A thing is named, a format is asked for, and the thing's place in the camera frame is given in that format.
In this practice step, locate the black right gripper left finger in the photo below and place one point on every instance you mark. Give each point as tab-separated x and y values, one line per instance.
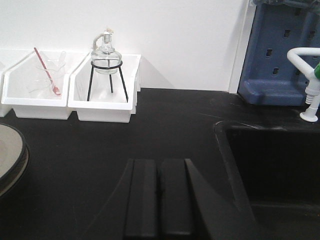
142	209

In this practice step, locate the glass alcohol lamp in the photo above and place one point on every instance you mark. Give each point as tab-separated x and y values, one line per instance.
105	58

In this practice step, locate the black lab sink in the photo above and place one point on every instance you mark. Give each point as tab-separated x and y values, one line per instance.
275	176

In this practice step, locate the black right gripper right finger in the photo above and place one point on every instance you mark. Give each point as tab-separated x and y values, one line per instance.
192	210

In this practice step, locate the clear glass beaker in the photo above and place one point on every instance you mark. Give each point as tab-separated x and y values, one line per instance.
40	87

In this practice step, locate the left white storage bin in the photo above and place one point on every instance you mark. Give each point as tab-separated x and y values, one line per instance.
4	109

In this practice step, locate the white gooseneck lab faucet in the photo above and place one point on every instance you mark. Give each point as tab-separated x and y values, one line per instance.
313	76

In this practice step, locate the right white storage bin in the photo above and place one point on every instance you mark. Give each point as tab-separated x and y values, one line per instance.
104	105

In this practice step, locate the beige round plate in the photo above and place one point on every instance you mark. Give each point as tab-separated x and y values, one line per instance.
14	157

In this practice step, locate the middle white storage bin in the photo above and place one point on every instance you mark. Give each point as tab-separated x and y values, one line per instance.
16	79

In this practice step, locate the blue pegboard drying rack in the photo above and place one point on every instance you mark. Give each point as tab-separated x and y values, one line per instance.
268	77

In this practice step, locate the white storage bin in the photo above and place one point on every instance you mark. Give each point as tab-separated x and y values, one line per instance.
16	79
4	109
104	105

